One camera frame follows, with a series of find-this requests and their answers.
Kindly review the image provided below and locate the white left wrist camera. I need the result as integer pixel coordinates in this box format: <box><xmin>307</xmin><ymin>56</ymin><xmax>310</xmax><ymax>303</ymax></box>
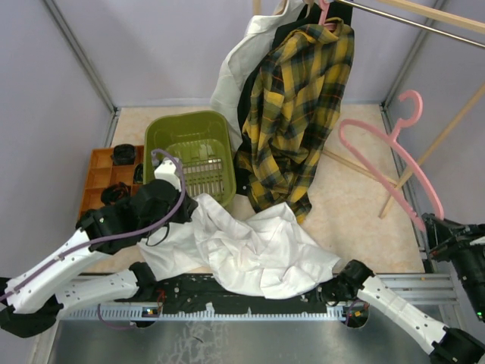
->
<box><xmin>154</xmin><ymin>158</ymin><xmax>182</xmax><ymax>192</ymax></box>

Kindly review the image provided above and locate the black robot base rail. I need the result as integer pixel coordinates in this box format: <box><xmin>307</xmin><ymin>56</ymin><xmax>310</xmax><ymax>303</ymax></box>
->
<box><xmin>128</xmin><ymin>271</ymin><xmax>365</xmax><ymax>315</ymax></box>

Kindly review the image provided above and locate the pink hanger with plaid shirt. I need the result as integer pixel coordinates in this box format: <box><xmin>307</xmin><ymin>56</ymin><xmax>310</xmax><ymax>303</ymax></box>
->
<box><xmin>318</xmin><ymin>0</ymin><xmax>336</xmax><ymax>32</ymax></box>

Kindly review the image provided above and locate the orange compartment tray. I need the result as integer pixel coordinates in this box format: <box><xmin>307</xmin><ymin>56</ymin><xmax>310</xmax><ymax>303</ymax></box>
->
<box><xmin>78</xmin><ymin>145</ymin><xmax>144</xmax><ymax>218</ymax></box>

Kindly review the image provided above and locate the wooden rack frame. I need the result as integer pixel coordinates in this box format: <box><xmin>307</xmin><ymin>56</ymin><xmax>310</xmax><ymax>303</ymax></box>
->
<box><xmin>252</xmin><ymin>0</ymin><xmax>485</xmax><ymax>219</ymax></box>

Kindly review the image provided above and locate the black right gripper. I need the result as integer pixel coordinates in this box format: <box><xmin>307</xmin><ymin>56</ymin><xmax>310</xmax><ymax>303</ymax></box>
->
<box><xmin>424</xmin><ymin>210</ymin><xmax>485</xmax><ymax>321</ymax></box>

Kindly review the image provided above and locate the white collared shirt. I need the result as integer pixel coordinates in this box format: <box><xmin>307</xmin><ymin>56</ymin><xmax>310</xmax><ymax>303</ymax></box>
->
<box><xmin>138</xmin><ymin>194</ymin><xmax>341</xmax><ymax>300</ymax></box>

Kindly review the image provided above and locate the cream white hanging garment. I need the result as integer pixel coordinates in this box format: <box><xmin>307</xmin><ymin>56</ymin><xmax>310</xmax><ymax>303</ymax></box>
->
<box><xmin>210</xmin><ymin>1</ymin><xmax>304</xmax><ymax>149</ymax></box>

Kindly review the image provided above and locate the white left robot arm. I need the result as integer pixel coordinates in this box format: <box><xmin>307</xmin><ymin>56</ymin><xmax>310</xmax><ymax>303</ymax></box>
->
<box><xmin>1</xmin><ymin>180</ymin><xmax>198</xmax><ymax>338</ymax></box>

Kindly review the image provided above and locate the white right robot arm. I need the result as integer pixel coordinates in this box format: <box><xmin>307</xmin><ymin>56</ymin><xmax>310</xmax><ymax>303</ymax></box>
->
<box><xmin>319</xmin><ymin>213</ymin><xmax>484</xmax><ymax>363</ymax></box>

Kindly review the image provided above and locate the pink plastic hanger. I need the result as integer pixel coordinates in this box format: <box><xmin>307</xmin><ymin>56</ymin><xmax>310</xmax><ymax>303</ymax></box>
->
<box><xmin>338</xmin><ymin>89</ymin><xmax>445</xmax><ymax>232</ymax></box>

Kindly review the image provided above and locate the black hanging garment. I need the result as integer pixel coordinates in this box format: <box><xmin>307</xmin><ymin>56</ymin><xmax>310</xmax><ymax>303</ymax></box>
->
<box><xmin>233</xmin><ymin>2</ymin><xmax>352</xmax><ymax>196</ymax></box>

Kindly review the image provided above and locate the metal hanging rod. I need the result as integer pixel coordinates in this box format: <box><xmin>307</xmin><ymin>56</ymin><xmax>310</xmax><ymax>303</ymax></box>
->
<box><xmin>333</xmin><ymin>0</ymin><xmax>485</xmax><ymax>51</ymax></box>

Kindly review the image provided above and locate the green plastic basket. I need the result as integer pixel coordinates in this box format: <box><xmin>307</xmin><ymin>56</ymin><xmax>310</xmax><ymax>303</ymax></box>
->
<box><xmin>143</xmin><ymin>111</ymin><xmax>236</xmax><ymax>207</ymax></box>

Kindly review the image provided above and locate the yellow plaid shirt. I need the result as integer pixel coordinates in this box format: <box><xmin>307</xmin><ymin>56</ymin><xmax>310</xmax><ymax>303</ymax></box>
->
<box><xmin>235</xmin><ymin>17</ymin><xmax>355</xmax><ymax>223</ymax></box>

